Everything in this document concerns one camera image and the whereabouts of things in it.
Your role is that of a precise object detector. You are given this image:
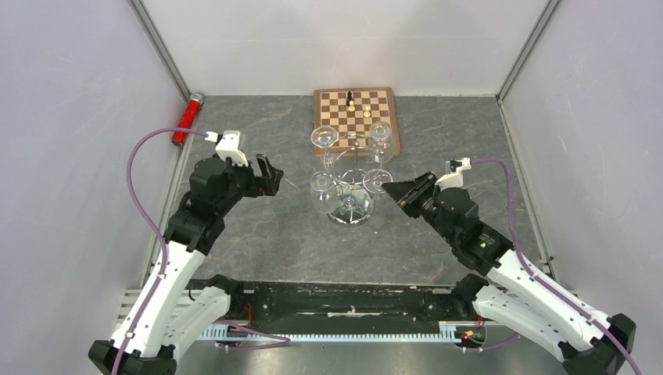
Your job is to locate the wooden chessboard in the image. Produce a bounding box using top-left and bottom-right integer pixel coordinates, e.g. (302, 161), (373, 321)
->
(313, 87), (401, 155)

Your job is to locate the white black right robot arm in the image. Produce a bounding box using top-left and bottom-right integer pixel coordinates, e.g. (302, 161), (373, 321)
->
(383, 173), (636, 374)

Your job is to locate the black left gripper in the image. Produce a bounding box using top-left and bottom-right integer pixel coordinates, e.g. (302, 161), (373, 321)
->
(217, 153), (284, 215)

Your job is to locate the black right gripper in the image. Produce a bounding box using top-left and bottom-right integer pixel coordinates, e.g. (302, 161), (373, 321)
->
(382, 171), (457, 244)

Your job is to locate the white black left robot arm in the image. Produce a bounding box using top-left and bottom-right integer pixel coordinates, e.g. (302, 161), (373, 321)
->
(88, 154), (284, 374)

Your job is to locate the white slotted cable duct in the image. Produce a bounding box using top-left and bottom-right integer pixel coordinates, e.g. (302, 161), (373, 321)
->
(198, 324), (461, 344)

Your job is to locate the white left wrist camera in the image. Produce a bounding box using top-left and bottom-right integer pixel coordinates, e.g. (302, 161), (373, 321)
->
(215, 130), (249, 167)

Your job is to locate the red cylindrical can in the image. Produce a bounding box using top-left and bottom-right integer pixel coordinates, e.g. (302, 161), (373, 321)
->
(171, 92), (205, 147)

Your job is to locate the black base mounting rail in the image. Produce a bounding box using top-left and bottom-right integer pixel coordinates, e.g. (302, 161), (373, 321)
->
(185, 276), (478, 335)

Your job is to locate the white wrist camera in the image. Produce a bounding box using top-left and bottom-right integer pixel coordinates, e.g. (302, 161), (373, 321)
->
(215, 130), (249, 167)
(435, 157), (471, 190)

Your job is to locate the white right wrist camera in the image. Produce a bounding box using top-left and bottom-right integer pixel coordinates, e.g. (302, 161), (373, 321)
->
(435, 157), (471, 190)

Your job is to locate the chrome wine glass rack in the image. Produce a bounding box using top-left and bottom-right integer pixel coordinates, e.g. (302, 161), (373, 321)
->
(323, 134), (384, 227)

